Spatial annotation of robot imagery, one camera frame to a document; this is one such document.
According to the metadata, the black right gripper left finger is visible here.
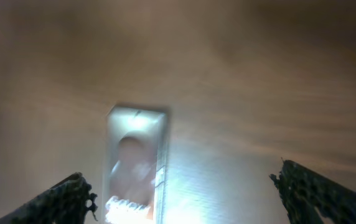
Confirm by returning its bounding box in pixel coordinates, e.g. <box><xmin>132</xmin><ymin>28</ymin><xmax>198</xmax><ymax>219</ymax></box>
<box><xmin>0</xmin><ymin>172</ymin><xmax>98</xmax><ymax>224</ymax></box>

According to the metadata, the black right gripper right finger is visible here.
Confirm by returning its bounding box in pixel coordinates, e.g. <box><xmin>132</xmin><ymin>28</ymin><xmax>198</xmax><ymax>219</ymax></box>
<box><xmin>269</xmin><ymin>160</ymin><xmax>356</xmax><ymax>224</ymax></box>

